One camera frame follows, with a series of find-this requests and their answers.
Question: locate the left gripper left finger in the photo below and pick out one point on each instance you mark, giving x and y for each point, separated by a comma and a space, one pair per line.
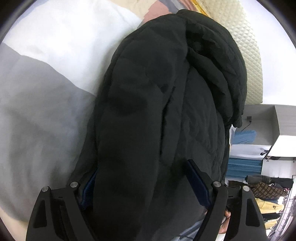
64, 213

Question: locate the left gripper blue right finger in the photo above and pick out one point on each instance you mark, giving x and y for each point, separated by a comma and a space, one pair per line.
246, 221

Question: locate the black puffer jacket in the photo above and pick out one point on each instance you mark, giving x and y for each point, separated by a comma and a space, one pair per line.
172, 91

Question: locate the person's right hand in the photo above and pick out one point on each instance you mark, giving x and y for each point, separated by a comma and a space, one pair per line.
225, 223

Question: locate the hanging yellow garment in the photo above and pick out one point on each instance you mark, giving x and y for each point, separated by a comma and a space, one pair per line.
267, 207

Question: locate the hanging plaid garment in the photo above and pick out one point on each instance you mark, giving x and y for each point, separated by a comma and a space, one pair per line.
265, 191

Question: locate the hanging black garment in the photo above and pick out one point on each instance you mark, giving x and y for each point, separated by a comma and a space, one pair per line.
285, 183

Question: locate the blue folded fabric stack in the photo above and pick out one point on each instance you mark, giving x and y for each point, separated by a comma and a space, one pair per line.
240, 168

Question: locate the grey trouser leg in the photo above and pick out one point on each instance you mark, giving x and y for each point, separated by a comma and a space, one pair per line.
189, 233

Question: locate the blue towel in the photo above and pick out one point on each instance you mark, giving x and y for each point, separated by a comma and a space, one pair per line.
243, 137

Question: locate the grey wardrobe cabinet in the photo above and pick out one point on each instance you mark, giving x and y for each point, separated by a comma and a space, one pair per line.
275, 127

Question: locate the patchwork plaid bedspread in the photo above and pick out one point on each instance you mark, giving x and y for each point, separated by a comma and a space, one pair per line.
53, 59

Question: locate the cream quilted headboard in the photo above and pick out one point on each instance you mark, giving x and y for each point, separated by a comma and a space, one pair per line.
231, 15

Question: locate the wall plug with cable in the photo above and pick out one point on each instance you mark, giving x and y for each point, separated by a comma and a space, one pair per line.
249, 119

